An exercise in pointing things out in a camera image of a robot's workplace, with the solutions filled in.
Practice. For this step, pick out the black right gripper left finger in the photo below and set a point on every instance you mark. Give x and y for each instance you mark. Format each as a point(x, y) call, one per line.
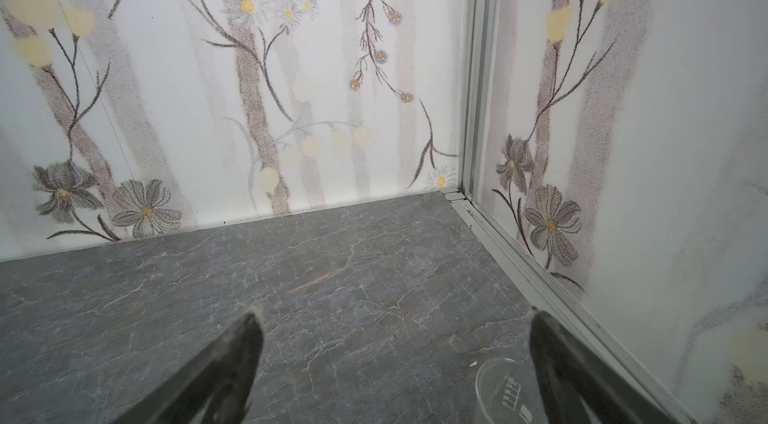
point(214, 386)

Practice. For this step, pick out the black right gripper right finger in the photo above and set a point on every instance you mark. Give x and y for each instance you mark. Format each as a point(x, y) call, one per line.
point(576, 386)

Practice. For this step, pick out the clear plastic measuring cup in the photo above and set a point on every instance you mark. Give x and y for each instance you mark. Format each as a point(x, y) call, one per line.
point(507, 392)

